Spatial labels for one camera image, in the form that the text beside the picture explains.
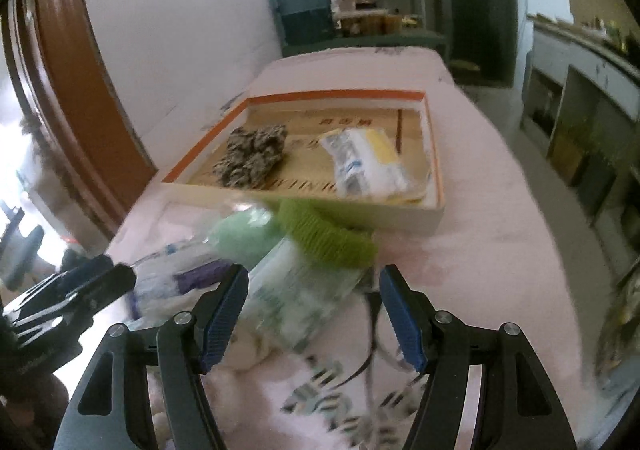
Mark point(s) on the kitchen counter with drawers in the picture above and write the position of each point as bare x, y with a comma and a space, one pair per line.
600, 64

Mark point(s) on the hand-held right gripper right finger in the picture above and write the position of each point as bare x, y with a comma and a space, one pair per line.
402, 320

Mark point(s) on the green low table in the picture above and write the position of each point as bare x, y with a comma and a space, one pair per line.
380, 37

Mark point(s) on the green and white tissue packet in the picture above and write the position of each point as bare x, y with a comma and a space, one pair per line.
300, 300

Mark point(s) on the yellow and white packet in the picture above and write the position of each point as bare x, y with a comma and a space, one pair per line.
365, 164

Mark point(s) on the blue water jug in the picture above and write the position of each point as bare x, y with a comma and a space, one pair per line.
300, 4

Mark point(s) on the green knit cloth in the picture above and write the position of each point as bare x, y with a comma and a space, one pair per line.
330, 240

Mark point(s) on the mint green soft ball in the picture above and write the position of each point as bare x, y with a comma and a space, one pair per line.
245, 235

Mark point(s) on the shallow orange-rimmed cardboard box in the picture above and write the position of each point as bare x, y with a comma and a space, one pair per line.
410, 221

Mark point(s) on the dark refrigerator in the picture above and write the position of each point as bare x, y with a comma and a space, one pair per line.
475, 4

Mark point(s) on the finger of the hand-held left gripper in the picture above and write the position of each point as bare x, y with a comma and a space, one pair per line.
110, 287
87, 272

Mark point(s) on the person's left forearm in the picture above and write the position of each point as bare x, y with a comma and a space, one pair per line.
30, 405

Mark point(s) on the brown planter with plant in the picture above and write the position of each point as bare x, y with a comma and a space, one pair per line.
570, 154

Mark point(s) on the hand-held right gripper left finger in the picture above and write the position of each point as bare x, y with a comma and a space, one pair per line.
225, 315

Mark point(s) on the small round stool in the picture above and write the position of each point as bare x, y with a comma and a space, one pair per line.
465, 65

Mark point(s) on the white packet with blue print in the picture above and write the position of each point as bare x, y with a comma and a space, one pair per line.
160, 280

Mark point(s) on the clear plastic bag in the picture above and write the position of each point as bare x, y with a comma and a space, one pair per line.
622, 330

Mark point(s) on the brown wooden door frame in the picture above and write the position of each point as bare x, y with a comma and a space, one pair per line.
65, 54

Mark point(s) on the leopard print scrunchie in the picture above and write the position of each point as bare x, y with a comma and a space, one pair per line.
250, 154

